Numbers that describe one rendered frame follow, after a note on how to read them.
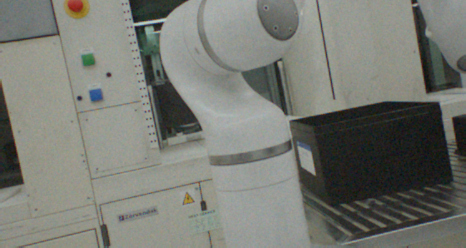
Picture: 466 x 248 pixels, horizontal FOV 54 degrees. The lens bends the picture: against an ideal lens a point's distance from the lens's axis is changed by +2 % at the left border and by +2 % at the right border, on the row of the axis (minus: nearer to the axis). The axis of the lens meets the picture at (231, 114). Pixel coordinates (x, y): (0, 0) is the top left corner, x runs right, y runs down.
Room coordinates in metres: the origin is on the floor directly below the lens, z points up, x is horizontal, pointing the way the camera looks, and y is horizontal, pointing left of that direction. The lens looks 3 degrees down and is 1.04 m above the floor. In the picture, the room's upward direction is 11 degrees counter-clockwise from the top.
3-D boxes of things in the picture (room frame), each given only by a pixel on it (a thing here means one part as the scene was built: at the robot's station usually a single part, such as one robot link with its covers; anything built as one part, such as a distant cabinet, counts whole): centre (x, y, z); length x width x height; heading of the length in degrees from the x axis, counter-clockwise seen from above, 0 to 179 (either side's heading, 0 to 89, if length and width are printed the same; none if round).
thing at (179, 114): (1.93, 0.18, 1.06); 0.24 x 0.20 x 0.32; 100
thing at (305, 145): (1.09, -0.29, 0.85); 0.28 x 0.28 x 0.17; 4
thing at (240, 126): (0.67, 0.00, 1.07); 0.19 x 0.12 x 0.24; 38
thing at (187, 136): (1.93, 0.18, 0.89); 0.22 x 0.21 x 0.04; 9
